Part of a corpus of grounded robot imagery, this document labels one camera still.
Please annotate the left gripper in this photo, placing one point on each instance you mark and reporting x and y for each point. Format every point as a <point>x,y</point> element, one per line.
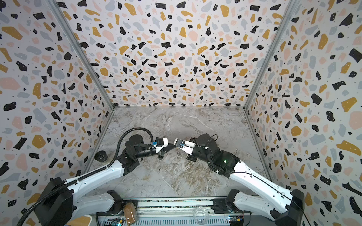
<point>170,146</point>

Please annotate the steel split keyring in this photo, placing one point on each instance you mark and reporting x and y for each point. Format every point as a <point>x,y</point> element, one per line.
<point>179,154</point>

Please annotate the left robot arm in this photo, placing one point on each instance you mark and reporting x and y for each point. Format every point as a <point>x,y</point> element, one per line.
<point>64,200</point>

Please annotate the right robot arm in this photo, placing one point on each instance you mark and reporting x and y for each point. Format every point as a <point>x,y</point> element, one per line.
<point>278,204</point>

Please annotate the clear glass jar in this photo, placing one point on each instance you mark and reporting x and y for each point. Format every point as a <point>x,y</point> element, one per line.
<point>201,215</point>

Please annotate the black round lens cap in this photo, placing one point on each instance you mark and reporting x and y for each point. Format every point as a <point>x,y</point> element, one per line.
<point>101,156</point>

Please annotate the brown circuit box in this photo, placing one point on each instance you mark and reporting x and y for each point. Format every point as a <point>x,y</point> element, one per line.
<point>130,213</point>

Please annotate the wooden board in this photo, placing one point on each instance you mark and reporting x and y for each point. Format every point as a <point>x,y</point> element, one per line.
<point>81,221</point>

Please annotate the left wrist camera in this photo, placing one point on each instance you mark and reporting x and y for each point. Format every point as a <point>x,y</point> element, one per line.
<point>159,144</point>

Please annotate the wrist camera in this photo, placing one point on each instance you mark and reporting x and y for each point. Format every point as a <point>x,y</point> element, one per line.
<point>185,146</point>
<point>159,144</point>

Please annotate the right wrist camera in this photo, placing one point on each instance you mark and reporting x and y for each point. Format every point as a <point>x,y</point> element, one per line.
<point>185,146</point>

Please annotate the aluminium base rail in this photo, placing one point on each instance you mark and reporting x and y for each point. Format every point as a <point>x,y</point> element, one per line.
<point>183,210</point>

